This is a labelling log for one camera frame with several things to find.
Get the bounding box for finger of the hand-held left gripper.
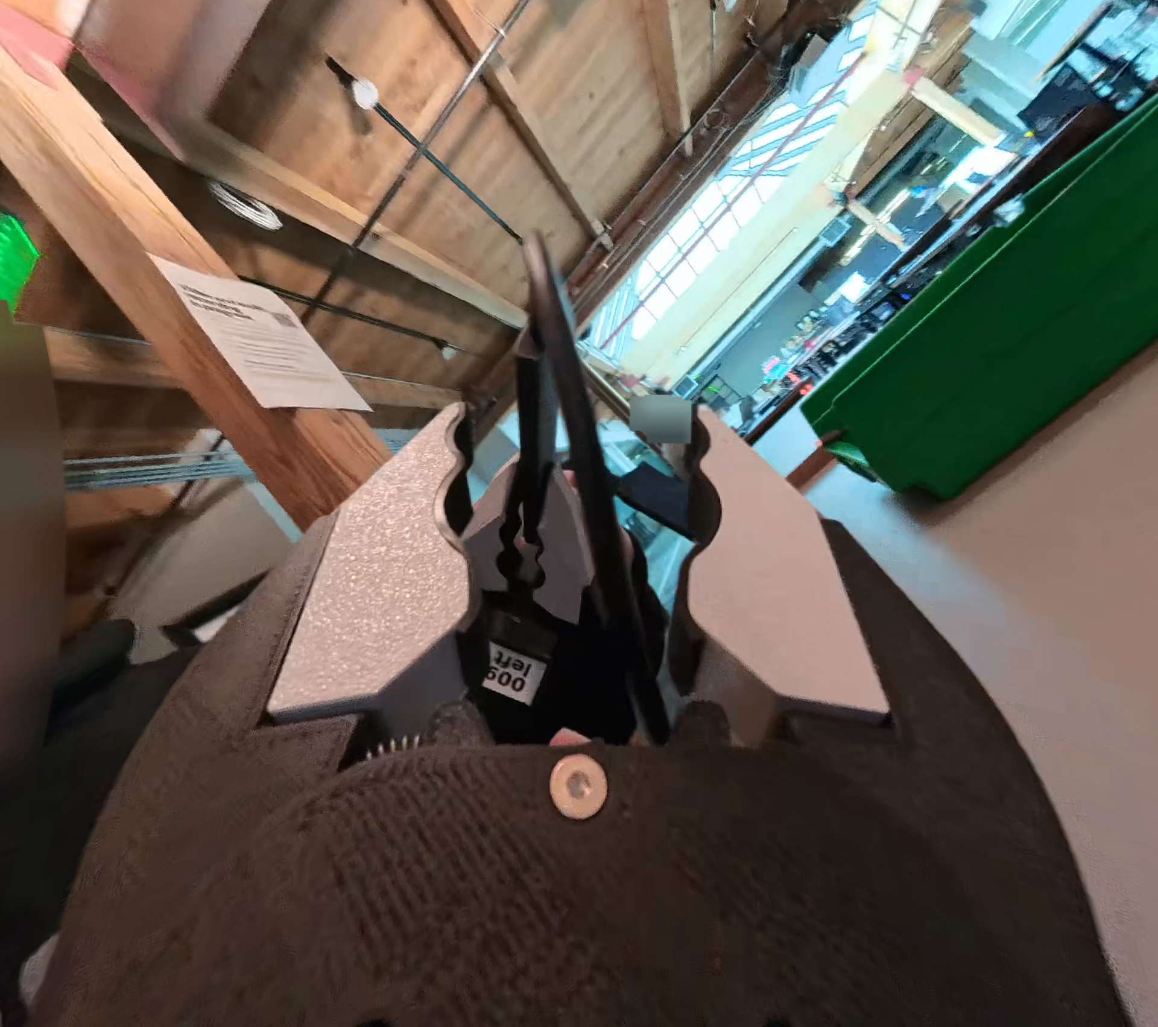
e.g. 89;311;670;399
461;469;524;592
532;468;595;623

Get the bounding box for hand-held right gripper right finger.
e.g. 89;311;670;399
668;407;892;721

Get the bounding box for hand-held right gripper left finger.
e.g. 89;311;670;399
267;403;483;727

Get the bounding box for thin black cable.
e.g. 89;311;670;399
514;231;672;745

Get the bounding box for green plastic bin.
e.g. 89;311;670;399
799;100;1158;504

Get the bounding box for grey desk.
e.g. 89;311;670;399
749;340;1158;1027

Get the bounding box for white paper notice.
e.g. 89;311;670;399
147;253;374;413

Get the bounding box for grey wall conduits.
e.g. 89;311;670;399
62;448;247;491

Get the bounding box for wooden post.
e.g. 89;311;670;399
0;41;392;532

